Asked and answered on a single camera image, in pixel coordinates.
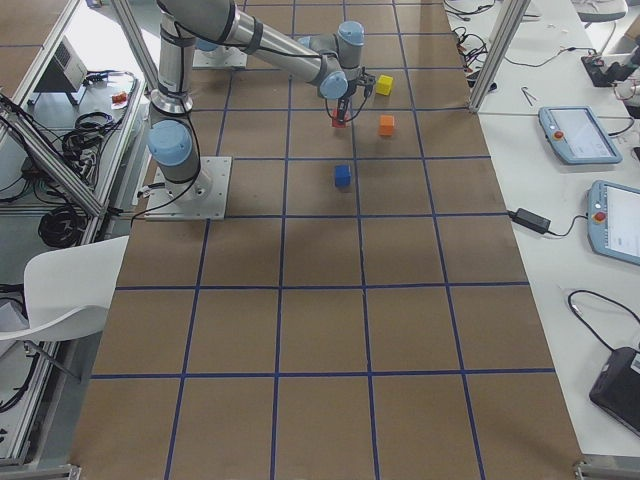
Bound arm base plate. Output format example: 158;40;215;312
193;45;247;70
144;156;232;221

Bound teach pendant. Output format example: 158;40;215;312
538;106;622;165
587;180;639;265

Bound blue wooden block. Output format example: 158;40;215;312
334;164;352;188

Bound teach pendant far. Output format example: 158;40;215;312
538;106;622;165

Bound red wooden block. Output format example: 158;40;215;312
331;108;348;128

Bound black laptop device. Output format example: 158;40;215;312
589;347;639;435

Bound hex key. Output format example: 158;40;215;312
521;86;537;107

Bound aluminium frame post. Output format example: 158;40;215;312
469;0;530;113

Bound yellow wooden block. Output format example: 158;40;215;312
375;74;394;97

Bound orange wooden block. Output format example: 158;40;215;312
378;114;396;137

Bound teach pendant near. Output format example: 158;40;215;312
587;180;639;265

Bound white chair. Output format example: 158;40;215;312
1;236;129;342

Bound black power adapter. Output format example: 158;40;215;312
508;208;551;234

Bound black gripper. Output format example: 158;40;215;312
335;67;368;124

